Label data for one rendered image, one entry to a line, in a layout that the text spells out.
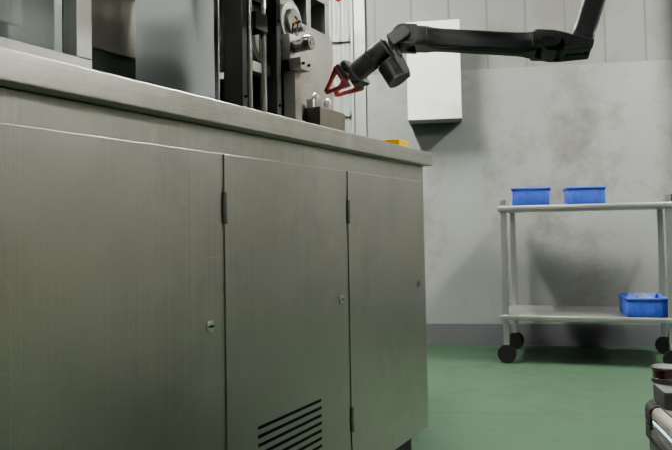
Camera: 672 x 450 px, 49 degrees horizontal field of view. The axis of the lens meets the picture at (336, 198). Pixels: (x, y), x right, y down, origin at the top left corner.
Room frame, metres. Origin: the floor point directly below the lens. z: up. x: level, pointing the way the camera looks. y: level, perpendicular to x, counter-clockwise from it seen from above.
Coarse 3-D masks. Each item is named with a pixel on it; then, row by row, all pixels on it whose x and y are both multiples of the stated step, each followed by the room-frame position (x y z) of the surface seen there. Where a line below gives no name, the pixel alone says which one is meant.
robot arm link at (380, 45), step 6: (378, 42) 1.95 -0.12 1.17; (384, 42) 1.97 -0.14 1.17; (372, 48) 1.96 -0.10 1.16; (378, 48) 1.95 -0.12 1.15; (384, 48) 1.95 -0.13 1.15; (390, 48) 1.96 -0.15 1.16; (372, 54) 1.96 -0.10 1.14; (378, 54) 1.95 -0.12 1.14; (384, 54) 1.95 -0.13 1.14; (390, 54) 1.95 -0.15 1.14; (372, 60) 1.96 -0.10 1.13; (378, 60) 1.96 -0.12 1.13; (384, 60) 1.97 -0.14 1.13; (378, 66) 1.98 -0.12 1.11
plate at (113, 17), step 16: (96, 0) 1.84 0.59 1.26; (112, 0) 1.89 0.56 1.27; (128, 0) 1.94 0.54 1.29; (96, 16) 1.84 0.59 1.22; (112, 16) 1.89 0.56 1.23; (128, 16) 1.94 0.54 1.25; (96, 32) 1.84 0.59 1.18; (112, 32) 1.89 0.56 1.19; (128, 32) 1.94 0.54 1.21; (304, 32) 2.78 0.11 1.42; (96, 48) 1.84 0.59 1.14; (112, 48) 1.89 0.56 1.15; (128, 48) 1.94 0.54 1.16; (320, 48) 2.90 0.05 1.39; (320, 64) 2.89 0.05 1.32; (304, 80) 2.78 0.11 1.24; (320, 80) 2.89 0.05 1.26; (304, 96) 2.78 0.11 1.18; (320, 96) 2.89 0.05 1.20
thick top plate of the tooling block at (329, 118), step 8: (312, 112) 2.12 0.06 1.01; (320, 112) 2.11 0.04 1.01; (328, 112) 2.15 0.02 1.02; (336, 112) 2.20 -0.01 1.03; (312, 120) 2.12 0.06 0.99; (320, 120) 2.11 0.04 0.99; (328, 120) 2.15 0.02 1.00; (336, 120) 2.20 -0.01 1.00; (344, 120) 2.25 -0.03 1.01; (336, 128) 2.20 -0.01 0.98; (344, 128) 2.25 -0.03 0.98
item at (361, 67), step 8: (360, 56) 1.98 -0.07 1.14; (368, 56) 1.97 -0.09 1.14; (344, 64) 1.97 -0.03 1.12; (352, 64) 1.99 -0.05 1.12; (360, 64) 1.98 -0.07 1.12; (368, 64) 1.97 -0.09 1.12; (352, 72) 1.97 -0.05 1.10; (360, 72) 1.98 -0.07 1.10; (368, 72) 1.99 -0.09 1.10; (352, 80) 1.97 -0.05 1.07; (360, 80) 1.99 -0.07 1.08; (368, 80) 2.05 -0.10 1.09
